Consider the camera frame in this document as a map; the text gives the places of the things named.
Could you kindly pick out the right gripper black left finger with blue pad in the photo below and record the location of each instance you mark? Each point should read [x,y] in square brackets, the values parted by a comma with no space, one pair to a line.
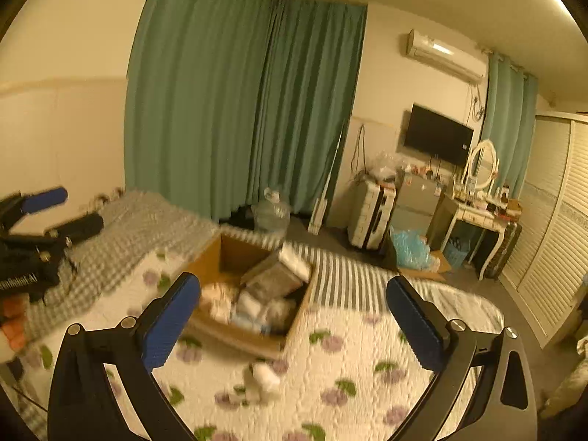
[82,405]

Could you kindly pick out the green curtain left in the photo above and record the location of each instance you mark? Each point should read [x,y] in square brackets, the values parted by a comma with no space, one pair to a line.
[228,98]

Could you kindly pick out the black wall television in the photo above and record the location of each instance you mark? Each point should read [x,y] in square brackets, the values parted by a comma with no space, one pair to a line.
[438,136]

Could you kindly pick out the white louvered wardrobe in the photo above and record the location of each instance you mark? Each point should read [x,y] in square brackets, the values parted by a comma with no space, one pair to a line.
[546,273]

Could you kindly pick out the person's left hand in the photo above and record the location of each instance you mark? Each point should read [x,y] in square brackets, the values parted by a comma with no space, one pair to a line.
[13,319]

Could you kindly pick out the light blue tissue pack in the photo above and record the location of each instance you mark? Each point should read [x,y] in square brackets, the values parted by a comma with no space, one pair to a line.
[246,313]

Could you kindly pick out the clear water jug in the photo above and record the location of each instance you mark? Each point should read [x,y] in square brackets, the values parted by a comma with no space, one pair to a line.
[271,213]

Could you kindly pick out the green curtain right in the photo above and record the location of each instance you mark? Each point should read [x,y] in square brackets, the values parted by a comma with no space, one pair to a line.
[509,120]

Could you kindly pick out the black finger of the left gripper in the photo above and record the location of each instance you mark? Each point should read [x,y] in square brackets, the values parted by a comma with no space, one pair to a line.
[77,230]

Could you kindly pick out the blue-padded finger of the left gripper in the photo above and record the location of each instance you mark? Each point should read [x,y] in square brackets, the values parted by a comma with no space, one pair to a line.
[15,206]

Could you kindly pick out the rolled white sock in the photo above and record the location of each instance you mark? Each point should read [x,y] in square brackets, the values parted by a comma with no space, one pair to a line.
[262,384]

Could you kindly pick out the silver mini fridge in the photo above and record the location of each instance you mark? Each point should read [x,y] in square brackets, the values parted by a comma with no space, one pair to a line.
[416,201]

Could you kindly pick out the floral black white tissue pack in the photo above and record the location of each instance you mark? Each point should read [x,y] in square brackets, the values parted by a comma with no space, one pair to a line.
[283,272]

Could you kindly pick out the grey checked bed sheet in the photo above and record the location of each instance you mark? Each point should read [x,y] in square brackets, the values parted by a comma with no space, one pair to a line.
[141,222]

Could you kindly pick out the white floral quilt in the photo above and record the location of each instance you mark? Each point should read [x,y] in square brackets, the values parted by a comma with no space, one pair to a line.
[344,375]

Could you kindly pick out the white suitcase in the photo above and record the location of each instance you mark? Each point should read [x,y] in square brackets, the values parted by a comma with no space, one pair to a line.
[370,214]

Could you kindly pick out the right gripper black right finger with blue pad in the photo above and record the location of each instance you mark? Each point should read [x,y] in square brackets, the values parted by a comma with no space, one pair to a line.
[502,405]

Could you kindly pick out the white air conditioner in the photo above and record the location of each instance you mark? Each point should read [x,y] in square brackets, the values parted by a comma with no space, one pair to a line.
[445,57]

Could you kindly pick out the open cardboard box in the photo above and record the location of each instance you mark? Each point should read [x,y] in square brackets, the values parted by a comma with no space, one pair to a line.
[226,259]

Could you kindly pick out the white dressing table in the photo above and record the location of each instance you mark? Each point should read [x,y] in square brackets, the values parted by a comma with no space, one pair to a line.
[449,212]

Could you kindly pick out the white oval vanity mirror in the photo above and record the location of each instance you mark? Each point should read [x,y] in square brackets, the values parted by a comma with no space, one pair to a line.
[481,167]

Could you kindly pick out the green curtain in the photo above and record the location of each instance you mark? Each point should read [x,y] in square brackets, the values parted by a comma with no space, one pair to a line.
[509,120]
[228,98]

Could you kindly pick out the blue plastic bag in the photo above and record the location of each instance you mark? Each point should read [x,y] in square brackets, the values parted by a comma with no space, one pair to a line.
[413,252]

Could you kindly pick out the white glove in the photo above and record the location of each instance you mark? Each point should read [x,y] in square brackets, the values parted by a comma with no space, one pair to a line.
[278,315]

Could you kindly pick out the cream cloth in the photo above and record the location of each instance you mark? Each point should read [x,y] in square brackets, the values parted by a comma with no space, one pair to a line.
[216,301]

